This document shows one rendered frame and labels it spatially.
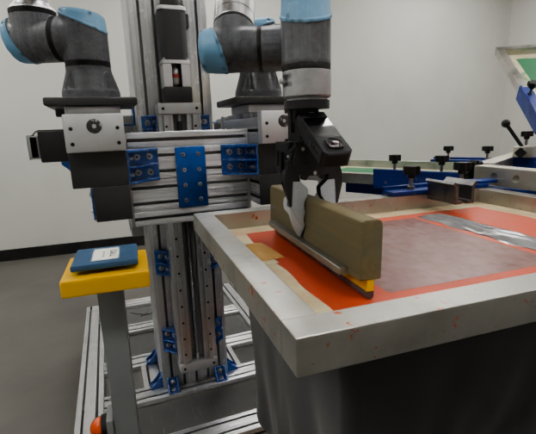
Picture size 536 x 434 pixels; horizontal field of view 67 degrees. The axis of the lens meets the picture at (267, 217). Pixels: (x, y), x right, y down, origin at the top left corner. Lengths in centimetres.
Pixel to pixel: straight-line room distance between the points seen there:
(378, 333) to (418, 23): 538
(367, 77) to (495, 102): 199
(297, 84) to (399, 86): 483
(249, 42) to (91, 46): 59
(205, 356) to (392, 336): 121
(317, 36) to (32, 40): 86
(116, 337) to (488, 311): 57
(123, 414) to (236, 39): 68
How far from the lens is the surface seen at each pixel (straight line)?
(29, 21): 132
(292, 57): 64
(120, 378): 80
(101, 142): 108
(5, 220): 461
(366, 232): 50
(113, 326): 76
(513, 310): 50
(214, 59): 75
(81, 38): 124
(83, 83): 121
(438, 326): 44
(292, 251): 71
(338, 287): 56
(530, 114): 215
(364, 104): 515
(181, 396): 167
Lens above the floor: 117
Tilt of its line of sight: 12 degrees down
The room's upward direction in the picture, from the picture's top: 2 degrees counter-clockwise
